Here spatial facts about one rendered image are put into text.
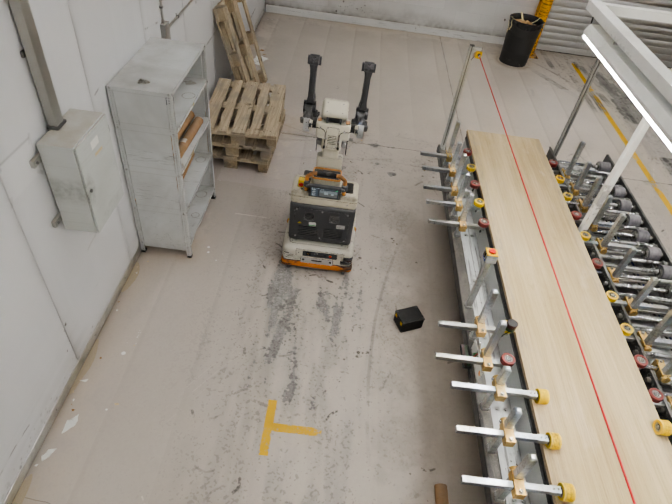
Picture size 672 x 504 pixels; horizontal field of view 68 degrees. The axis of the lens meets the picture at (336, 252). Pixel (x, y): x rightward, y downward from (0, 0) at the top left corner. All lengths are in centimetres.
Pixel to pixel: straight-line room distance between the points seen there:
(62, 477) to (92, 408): 46
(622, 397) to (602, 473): 52
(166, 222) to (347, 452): 233
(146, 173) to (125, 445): 195
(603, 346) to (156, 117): 329
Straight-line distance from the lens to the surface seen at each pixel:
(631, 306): 394
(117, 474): 362
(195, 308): 424
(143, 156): 408
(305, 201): 407
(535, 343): 329
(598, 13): 336
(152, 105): 382
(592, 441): 306
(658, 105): 258
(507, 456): 314
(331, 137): 412
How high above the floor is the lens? 323
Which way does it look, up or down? 43 degrees down
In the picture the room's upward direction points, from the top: 9 degrees clockwise
